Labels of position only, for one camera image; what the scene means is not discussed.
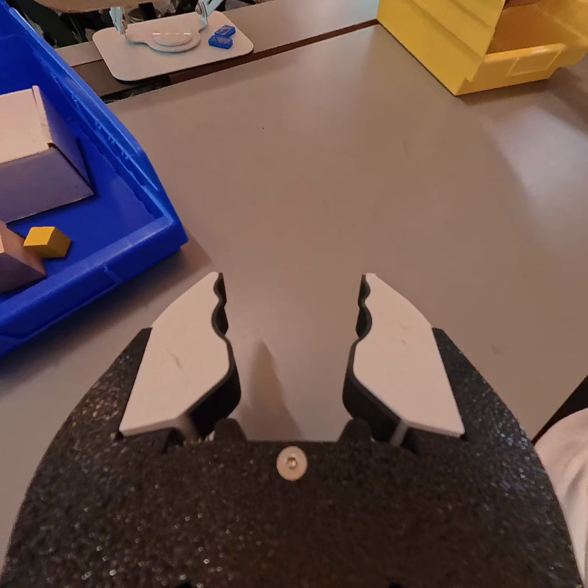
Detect blue plastic bin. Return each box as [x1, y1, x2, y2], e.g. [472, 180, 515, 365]
[0, 0, 189, 358]

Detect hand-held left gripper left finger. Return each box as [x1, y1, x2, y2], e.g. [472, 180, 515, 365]
[118, 271, 243, 442]

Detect plain wooden cube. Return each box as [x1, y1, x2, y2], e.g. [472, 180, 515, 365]
[0, 220, 47, 295]

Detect white cardboard mailer box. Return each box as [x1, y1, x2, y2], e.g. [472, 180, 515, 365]
[0, 86, 95, 224]

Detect small yellow cube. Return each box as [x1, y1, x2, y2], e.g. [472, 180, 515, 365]
[23, 226, 72, 258]

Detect person's white shirt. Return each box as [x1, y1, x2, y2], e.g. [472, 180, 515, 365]
[535, 374, 588, 588]

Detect yellow plastic bin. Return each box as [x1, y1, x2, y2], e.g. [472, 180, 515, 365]
[377, 0, 588, 97]

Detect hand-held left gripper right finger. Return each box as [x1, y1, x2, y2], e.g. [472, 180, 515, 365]
[342, 273, 466, 443]

